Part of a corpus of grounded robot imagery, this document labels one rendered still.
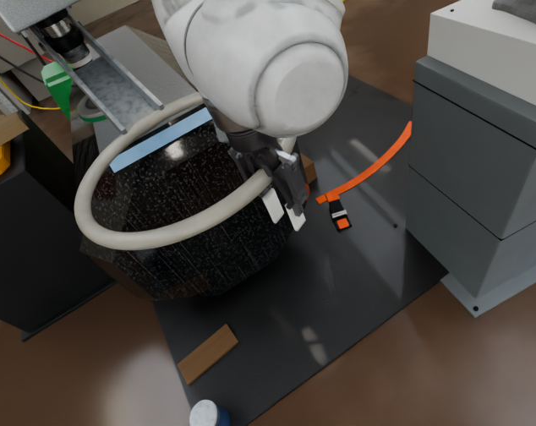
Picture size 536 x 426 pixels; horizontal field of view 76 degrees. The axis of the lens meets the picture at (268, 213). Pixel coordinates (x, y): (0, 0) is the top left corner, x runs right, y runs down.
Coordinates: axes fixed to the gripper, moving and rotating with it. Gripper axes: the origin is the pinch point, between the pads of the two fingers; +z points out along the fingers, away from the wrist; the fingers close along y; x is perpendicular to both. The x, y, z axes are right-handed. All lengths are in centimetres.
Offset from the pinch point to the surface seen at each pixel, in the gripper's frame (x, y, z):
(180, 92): -28, 60, -4
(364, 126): -125, 55, 78
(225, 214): 10.6, 0.9, -9.9
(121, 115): -5, 54, -12
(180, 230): 16.4, 5.2, -10.7
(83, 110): -8, 88, -8
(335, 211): -59, 38, 78
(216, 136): -20.9, 42.2, 5.2
